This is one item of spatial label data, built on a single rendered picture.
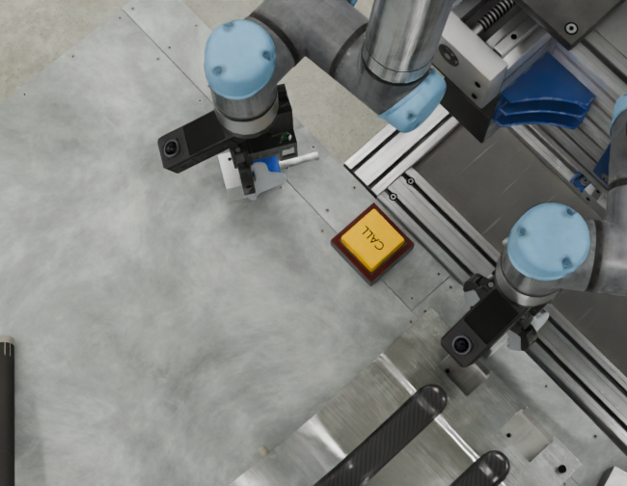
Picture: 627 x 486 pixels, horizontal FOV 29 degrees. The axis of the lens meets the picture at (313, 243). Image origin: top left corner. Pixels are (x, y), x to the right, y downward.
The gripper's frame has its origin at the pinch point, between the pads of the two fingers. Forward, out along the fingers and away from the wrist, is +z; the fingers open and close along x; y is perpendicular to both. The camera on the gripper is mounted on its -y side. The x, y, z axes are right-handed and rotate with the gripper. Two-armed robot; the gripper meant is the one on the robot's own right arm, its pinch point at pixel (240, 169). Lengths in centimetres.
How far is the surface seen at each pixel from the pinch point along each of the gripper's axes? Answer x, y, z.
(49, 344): -15.4, -30.0, 4.5
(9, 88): 62, -41, 85
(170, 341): -19.1, -14.6, 4.5
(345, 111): 38, 27, 85
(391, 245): -15.1, 16.4, 0.9
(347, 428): -37.2, 4.3, -3.8
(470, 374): -34.5, 20.9, -1.7
